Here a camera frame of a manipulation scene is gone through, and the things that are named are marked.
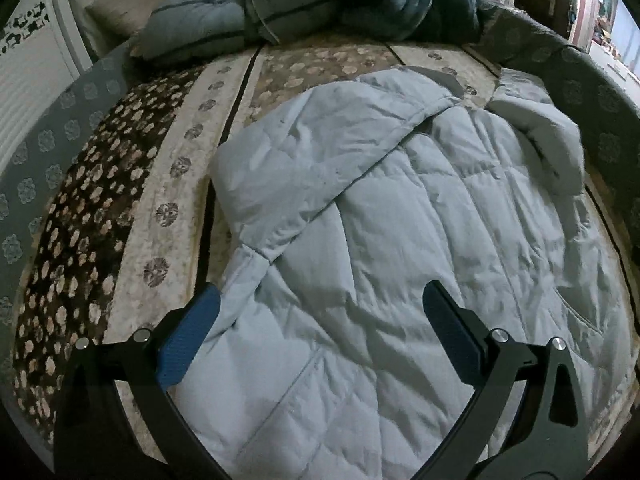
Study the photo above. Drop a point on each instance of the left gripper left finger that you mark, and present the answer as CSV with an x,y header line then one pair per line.
x,y
92,431

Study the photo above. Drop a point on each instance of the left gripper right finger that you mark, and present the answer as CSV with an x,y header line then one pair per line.
x,y
525,419

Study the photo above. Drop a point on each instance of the light grey padded jacket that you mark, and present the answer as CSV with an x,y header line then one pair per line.
x,y
343,203

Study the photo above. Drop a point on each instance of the patterned brown beige bedspread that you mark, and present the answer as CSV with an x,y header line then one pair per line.
x,y
136,229

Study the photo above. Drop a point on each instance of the white low cabinet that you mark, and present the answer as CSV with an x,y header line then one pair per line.
x,y
619,72

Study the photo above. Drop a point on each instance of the white patterned cabinet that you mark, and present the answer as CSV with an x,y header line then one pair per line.
x,y
42,53

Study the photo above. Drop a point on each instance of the beige pillow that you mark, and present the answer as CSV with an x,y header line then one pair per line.
x,y
122,17

